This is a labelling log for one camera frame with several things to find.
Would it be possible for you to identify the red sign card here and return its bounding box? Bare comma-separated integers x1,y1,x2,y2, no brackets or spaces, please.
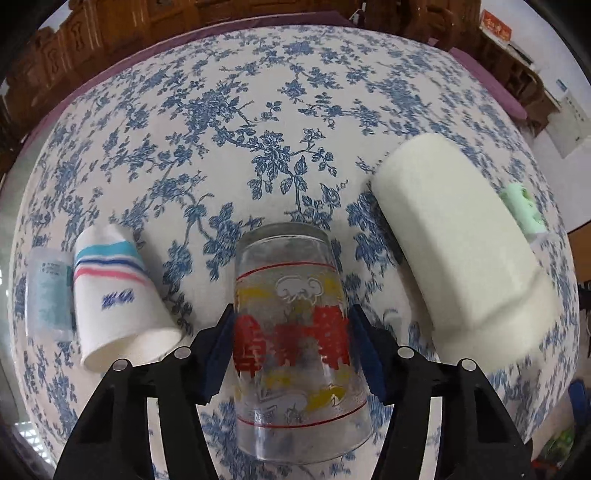
480,9,512,45

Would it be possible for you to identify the white wall panel box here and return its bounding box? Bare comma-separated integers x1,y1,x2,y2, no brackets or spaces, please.
546,91,590,159

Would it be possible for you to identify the cream insulated tumbler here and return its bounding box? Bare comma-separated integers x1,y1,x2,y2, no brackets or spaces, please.
372,134,561,373

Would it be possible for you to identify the blue floral tablecloth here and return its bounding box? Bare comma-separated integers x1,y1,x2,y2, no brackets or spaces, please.
9,25,580,461

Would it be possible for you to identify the carved wooden sofa bench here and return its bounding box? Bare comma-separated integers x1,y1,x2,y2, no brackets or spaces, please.
0,0,371,153

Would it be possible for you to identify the green lidded plastic cup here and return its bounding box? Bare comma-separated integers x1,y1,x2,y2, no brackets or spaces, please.
499,182,547,242

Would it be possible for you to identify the clear plastic cup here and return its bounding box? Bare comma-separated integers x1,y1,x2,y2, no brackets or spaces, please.
25,246,75,342

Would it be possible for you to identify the striped white paper cup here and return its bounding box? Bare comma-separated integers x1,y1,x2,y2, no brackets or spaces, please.
73,224,182,373

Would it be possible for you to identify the purple armchair cushion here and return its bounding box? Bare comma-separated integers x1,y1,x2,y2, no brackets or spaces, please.
449,47,528,121

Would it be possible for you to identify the printed clear glass cup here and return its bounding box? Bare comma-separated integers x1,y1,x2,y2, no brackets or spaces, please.
232,223,372,464

